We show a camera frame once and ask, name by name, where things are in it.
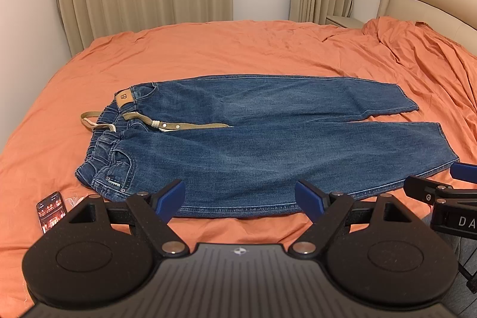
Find beige nightstand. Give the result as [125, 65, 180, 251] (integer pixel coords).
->
[326, 15, 364, 29]

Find orange bed sheet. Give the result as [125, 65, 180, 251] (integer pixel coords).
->
[1, 17, 476, 317]

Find beige upholstered headboard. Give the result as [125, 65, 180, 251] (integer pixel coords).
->
[377, 0, 476, 54]

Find khaki drawstring belt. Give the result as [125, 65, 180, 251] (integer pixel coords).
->
[80, 111, 229, 132]

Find blue denim jeans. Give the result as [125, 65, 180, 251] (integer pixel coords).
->
[75, 75, 458, 218]

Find black smartphone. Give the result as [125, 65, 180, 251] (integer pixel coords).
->
[35, 191, 67, 234]

